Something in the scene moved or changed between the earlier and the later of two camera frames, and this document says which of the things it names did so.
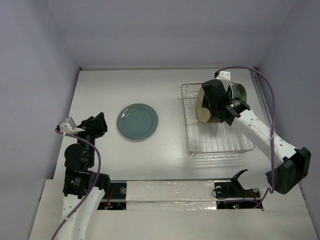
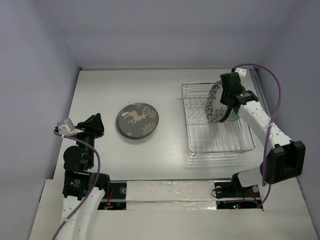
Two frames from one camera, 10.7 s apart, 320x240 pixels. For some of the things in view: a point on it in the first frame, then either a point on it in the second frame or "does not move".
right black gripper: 213,100 to 230,85
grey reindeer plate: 203,114 to 138,120
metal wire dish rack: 212,138 does not move
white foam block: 170,195 does not move
